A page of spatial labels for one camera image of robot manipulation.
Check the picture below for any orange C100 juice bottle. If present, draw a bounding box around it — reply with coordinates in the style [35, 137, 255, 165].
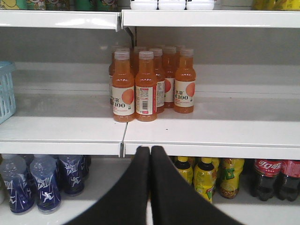
[135, 51, 158, 122]
[112, 49, 135, 122]
[174, 48, 196, 113]

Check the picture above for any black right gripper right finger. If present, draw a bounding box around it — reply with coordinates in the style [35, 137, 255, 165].
[151, 146, 241, 225]

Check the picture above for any white metal shelf unit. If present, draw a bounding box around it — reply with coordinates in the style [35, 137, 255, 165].
[0, 10, 300, 225]

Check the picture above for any blue sports drink bottle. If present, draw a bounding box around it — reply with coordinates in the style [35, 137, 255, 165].
[30, 154, 61, 214]
[0, 154, 34, 214]
[59, 155, 84, 196]

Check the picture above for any yellow lemon tea bottle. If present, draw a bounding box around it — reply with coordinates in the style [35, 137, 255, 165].
[220, 158, 245, 199]
[175, 156, 194, 185]
[193, 157, 217, 203]

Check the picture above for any light blue plastic basket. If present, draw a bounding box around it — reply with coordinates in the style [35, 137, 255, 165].
[0, 61, 16, 123]

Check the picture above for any plastic cola bottle red label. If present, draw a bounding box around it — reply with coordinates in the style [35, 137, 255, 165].
[278, 159, 300, 202]
[250, 159, 282, 201]

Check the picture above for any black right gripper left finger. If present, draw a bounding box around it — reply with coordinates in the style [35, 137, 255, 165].
[65, 146, 150, 225]

